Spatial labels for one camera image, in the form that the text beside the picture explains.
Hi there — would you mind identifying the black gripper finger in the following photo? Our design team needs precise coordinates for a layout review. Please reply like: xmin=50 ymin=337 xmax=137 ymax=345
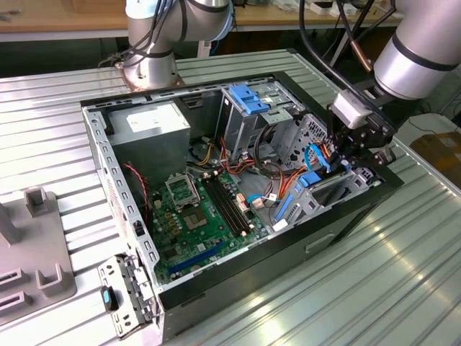
xmin=351 ymin=146 xmax=397 ymax=170
xmin=327 ymin=129 xmax=364 ymax=170

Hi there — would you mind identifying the blue disk data wire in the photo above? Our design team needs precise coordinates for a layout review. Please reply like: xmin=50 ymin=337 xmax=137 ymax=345
xmin=304 ymin=142 xmax=349 ymax=174

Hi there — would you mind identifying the hard disk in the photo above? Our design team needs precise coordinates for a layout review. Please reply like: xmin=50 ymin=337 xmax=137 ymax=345
xmin=275 ymin=164 xmax=361 ymax=224

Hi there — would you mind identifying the brown cardboard box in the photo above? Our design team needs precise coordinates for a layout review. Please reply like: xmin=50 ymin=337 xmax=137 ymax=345
xmin=409 ymin=131 xmax=461 ymax=177

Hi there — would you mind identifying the blue drive cage latch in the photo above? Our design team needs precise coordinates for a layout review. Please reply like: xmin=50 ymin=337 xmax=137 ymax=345
xmin=228 ymin=84 xmax=271 ymax=115

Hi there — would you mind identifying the grey drive cage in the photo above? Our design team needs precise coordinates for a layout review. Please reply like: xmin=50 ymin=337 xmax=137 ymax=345
xmin=218 ymin=81 xmax=300 ymax=164

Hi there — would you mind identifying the black RAM slot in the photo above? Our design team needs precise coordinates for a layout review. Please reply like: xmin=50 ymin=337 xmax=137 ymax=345
xmin=214 ymin=176 xmax=254 ymax=236
xmin=205 ymin=177 xmax=246 ymax=238
xmin=200 ymin=177 xmax=241 ymax=238
xmin=210 ymin=177 xmax=250 ymax=237

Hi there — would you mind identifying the white device box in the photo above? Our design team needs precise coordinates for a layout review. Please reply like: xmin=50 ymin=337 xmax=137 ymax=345
xmin=311 ymin=0 xmax=336 ymax=17

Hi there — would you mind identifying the green motherboard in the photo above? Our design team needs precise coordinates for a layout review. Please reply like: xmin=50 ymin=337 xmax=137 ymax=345
xmin=149 ymin=169 xmax=271 ymax=285

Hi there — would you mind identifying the black open PC case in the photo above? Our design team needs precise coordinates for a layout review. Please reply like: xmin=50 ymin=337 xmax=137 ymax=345
xmin=79 ymin=70 xmax=405 ymax=342

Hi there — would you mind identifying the CPU socket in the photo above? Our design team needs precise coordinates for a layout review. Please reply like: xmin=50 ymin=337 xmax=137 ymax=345
xmin=179 ymin=206 xmax=214 ymax=234

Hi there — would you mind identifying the metal socket cover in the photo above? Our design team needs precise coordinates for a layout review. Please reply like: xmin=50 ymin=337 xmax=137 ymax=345
xmin=164 ymin=174 xmax=200 ymax=210

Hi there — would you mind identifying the blue expansion slot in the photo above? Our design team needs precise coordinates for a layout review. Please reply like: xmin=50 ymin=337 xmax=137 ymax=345
xmin=167 ymin=241 xmax=226 ymax=275

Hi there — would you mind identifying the grey power supply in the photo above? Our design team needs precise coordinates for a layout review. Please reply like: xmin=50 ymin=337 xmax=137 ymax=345
xmin=106 ymin=100 xmax=192 ymax=192

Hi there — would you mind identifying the black blue case latch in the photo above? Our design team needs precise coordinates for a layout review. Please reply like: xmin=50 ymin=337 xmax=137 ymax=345
xmin=99 ymin=285 xmax=120 ymax=311

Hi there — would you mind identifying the grey parts rack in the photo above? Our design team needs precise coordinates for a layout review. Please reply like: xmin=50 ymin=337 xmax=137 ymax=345
xmin=0 ymin=185 xmax=79 ymax=318

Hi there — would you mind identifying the orange disk power wire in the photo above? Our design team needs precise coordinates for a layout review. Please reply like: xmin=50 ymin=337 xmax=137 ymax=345
xmin=318 ymin=142 xmax=336 ymax=160

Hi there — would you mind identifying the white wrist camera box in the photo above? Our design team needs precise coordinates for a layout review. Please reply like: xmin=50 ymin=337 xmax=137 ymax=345
xmin=330 ymin=89 xmax=374 ymax=129

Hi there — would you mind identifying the black wire bundle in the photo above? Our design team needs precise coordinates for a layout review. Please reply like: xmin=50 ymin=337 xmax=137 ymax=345
xmin=253 ymin=123 xmax=287 ymax=178

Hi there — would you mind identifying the orange yellow wire bundle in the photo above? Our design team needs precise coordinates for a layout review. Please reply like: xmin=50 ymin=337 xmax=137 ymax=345
xmin=187 ymin=136 xmax=303 ymax=203

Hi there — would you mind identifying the red black fan wire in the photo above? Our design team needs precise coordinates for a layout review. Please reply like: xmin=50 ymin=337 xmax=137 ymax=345
xmin=122 ymin=161 xmax=151 ymax=217

